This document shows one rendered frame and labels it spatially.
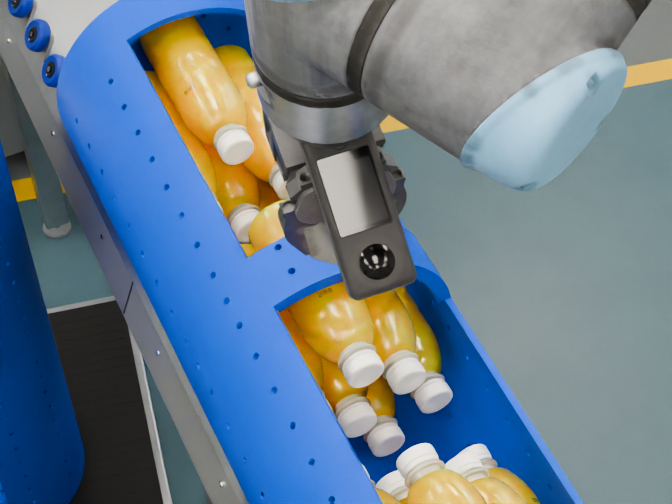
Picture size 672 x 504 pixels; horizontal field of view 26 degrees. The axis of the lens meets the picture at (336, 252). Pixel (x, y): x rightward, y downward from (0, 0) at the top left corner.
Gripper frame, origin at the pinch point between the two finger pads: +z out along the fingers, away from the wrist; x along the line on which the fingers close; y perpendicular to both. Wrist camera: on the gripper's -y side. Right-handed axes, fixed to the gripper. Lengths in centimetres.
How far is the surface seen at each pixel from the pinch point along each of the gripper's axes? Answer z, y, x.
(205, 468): 65, 12, 15
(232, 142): 37, 36, 2
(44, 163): 144, 111, 29
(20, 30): 69, 84, 23
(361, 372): 33.5, 4.6, -2.1
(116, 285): 70, 41, 20
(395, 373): 38.7, 5.5, -5.9
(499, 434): 45.9, -1.6, -14.9
